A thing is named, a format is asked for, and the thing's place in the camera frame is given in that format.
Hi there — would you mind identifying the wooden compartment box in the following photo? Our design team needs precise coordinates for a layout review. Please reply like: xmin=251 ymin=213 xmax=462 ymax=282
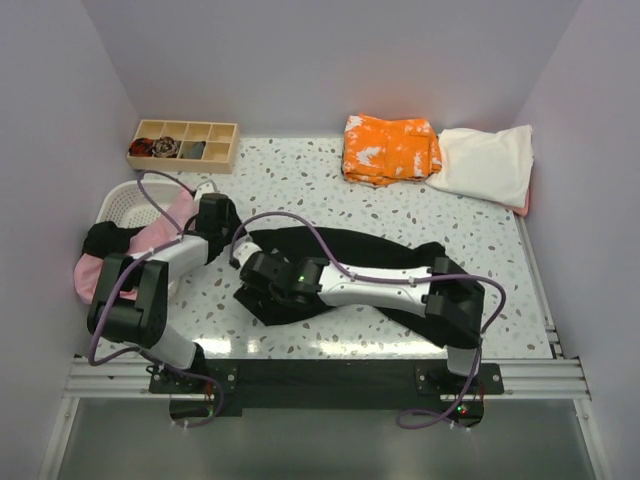
xmin=126 ymin=119 xmax=240 ymax=174

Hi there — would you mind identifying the red black rolled fabric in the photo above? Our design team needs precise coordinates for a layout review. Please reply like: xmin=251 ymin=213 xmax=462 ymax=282
xmin=128 ymin=137 xmax=155 ymax=157

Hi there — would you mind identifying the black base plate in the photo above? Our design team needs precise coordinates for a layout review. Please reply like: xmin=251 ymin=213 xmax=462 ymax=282
xmin=146 ymin=359 xmax=505 ymax=422

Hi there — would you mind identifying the grey rolled fabric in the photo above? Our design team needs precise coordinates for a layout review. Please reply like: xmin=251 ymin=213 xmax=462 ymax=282
xmin=180 ymin=141 xmax=206 ymax=160

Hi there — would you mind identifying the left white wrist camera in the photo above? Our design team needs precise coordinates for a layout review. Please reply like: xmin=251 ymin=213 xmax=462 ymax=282
xmin=194 ymin=180 xmax=219 ymax=201

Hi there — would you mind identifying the pink t-shirt in basket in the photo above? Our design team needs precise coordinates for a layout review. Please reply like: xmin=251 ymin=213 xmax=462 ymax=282
xmin=73 ymin=216 xmax=178 ymax=304

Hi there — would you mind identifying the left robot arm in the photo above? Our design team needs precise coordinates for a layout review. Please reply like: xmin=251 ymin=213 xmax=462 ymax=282
xmin=87 ymin=193 xmax=241 ymax=392

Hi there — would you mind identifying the pink folded t-shirt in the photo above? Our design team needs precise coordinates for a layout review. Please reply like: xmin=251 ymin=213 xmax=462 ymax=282
xmin=510 ymin=195 xmax=530 ymax=217

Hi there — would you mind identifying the orange white folded t-shirt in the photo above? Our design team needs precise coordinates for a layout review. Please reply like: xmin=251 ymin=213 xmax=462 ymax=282
xmin=342 ymin=114 xmax=443 ymax=187

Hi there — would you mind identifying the black garment in basket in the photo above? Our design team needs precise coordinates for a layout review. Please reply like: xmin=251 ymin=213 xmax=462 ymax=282
xmin=82 ymin=221 xmax=143 ymax=259

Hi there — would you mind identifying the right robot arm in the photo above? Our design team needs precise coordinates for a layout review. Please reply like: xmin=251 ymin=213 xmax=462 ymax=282
xmin=231 ymin=243 xmax=485 ymax=393

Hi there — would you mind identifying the black t-shirt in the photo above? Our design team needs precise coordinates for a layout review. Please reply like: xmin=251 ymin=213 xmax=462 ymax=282
xmin=233 ymin=225 xmax=484 ymax=350

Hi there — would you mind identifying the brown patterned rolled fabric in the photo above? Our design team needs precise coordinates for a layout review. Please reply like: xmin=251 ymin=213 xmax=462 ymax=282
xmin=151 ymin=136 xmax=181 ymax=158

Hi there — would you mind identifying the white laundry basket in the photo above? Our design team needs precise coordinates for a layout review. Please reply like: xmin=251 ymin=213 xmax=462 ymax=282
xmin=96 ymin=179 xmax=197 ymax=230

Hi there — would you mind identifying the aluminium rail frame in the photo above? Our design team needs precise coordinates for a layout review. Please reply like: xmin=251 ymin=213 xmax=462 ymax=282
xmin=37 ymin=321 xmax=613 ymax=479

